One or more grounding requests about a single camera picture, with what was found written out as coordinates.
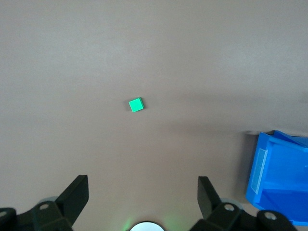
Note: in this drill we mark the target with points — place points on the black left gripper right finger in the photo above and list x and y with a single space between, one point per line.
207 197

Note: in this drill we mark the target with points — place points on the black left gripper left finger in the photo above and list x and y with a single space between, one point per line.
72 197

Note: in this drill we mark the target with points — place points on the green cube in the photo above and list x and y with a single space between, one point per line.
136 105

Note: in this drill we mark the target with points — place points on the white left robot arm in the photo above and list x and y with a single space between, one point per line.
146 227

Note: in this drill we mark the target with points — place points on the blue plastic storage bin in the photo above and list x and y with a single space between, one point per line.
276 180

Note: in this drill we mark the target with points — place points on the brown table mat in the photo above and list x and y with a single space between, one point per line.
144 48

